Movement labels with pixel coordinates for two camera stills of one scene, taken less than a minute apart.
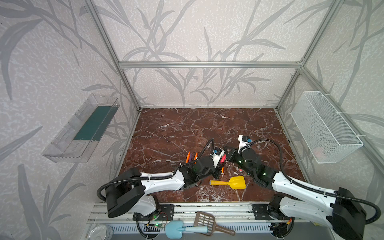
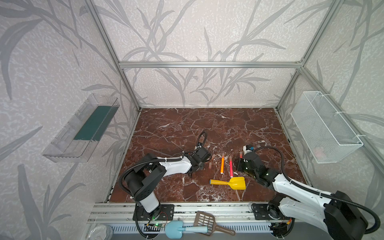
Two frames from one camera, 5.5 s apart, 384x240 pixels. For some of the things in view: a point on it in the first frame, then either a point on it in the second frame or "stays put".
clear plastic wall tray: x=73 y=143 stays put
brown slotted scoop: x=203 y=219 stays put
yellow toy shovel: x=237 y=182 stays put
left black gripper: x=216 y=170 → x=202 y=156
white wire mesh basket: x=328 y=136 stays put
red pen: x=223 y=158 → x=231 y=166
